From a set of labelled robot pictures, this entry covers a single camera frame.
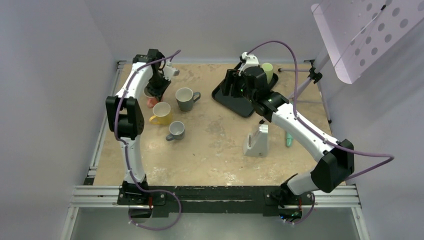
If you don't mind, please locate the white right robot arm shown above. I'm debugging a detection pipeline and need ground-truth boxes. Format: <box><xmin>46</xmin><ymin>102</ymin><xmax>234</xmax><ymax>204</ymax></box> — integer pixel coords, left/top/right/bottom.
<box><xmin>220</xmin><ymin>66</ymin><xmax>355</xmax><ymax>204</ymax></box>

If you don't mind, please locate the pink mug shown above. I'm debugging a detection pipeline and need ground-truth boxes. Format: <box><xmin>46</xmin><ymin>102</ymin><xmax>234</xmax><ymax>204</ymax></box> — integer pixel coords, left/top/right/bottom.
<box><xmin>143</xmin><ymin>87</ymin><xmax>160</xmax><ymax>109</ymax></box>

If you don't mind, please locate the grey-blue ceramic mug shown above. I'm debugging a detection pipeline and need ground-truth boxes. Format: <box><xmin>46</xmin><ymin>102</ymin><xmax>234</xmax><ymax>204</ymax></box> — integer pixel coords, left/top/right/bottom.
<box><xmin>175</xmin><ymin>87</ymin><xmax>201</xmax><ymax>112</ymax></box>

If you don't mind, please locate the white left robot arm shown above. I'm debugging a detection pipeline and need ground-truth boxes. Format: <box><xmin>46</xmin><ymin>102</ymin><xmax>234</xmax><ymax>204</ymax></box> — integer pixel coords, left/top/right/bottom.
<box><xmin>105</xmin><ymin>49</ymin><xmax>175</xmax><ymax>205</ymax></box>

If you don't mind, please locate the aluminium frame rail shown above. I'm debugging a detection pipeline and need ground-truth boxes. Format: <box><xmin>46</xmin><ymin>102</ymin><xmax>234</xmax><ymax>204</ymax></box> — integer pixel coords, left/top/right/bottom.
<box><xmin>60</xmin><ymin>185</ymin><xmax>370</xmax><ymax>240</ymax></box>

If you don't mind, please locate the music stand tripod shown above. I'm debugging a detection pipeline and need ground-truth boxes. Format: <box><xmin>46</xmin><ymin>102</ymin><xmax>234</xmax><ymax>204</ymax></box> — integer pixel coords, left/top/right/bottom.
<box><xmin>277</xmin><ymin>54</ymin><xmax>332</xmax><ymax>125</ymax></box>

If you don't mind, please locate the teal handled tool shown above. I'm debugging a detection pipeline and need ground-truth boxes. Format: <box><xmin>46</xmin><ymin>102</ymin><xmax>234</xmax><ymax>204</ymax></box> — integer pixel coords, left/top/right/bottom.
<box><xmin>285</xmin><ymin>132</ymin><xmax>294</xmax><ymax>148</ymax></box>

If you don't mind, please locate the black plastic tray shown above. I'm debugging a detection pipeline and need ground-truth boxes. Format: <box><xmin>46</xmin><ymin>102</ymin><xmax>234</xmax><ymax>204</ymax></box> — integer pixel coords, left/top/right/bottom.
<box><xmin>211</xmin><ymin>66</ymin><xmax>279</xmax><ymax>118</ymax></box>

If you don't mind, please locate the small blue-grey mug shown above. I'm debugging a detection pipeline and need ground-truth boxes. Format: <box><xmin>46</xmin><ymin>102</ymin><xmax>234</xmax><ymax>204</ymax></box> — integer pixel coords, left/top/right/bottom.
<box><xmin>165</xmin><ymin>121</ymin><xmax>185</xmax><ymax>142</ymax></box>

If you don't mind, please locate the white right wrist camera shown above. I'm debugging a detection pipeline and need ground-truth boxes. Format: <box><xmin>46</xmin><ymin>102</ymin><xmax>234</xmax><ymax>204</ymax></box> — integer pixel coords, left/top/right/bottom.
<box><xmin>238</xmin><ymin>52</ymin><xmax>260</xmax><ymax>72</ymax></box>

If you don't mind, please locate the green mug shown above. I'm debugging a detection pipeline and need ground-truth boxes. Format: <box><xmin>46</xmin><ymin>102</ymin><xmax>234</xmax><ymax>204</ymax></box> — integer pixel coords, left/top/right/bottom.
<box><xmin>261</xmin><ymin>62</ymin><xmax>274</xmax><ymax>84</ymax></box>

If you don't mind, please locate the yellow mug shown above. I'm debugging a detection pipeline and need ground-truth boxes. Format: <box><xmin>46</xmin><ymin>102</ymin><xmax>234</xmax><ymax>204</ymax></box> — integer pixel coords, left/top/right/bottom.
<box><xmin>149</xmin><ymin>102</ymin><xmax>173</xmax><ymax>125</ymax></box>

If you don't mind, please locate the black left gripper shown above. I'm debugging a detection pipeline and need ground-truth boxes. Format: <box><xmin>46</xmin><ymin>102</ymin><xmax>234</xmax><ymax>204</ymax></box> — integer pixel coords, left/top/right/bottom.
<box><xmin>146</xmin><ymin>73</ymin><xmax>171</xmax><ymax>102</ymax></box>

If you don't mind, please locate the white metronome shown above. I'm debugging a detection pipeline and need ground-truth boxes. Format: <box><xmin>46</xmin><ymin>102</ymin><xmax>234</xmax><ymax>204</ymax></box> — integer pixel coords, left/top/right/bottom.
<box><xmin>242</xmin><ymin>124</ymin><xmax>269</xmax><ymax>158</ymax></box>

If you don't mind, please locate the perforated music stand desk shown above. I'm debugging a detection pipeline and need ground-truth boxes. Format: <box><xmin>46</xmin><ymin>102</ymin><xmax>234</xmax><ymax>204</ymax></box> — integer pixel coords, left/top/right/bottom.
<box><xmin>310</xmin><ymin>0</ymin><xmax>424</xmax><ymax>84</ymax></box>

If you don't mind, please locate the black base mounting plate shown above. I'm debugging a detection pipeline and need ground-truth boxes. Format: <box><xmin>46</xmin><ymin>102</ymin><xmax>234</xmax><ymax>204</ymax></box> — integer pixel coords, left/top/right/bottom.
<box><xmin>117</xmin><ymin>183</ymin><xmax>313</xmax><ymax>218</ymax></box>

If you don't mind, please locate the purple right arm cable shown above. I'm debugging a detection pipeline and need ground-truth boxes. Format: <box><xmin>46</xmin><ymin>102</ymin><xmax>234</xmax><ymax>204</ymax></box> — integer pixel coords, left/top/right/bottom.
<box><xmin>246</xmin><ymin>40</ymin><xmax>395</xmax><ymax>226</ymax></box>

